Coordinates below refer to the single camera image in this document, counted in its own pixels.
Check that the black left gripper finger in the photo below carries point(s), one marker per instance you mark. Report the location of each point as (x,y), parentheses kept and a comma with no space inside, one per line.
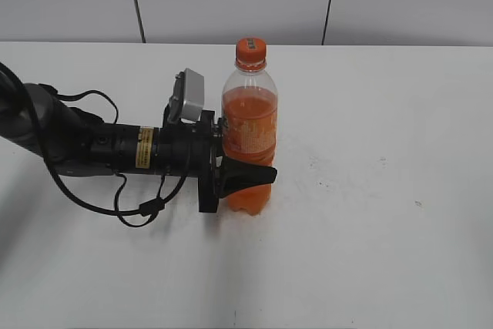
(222,128)
(236,176)

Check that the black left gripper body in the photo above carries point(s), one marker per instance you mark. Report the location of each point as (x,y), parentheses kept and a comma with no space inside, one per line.
(189,150)

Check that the orange drink plastic bottle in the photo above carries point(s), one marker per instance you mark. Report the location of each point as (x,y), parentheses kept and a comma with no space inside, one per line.
(249,110)

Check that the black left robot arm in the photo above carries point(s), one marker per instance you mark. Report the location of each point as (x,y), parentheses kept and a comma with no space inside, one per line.
(73,142)

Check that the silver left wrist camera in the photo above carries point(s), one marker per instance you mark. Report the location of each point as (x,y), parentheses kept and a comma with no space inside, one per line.
(188,97)

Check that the orange bottle cap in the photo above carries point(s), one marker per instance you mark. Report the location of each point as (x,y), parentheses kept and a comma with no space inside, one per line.
(251,54)

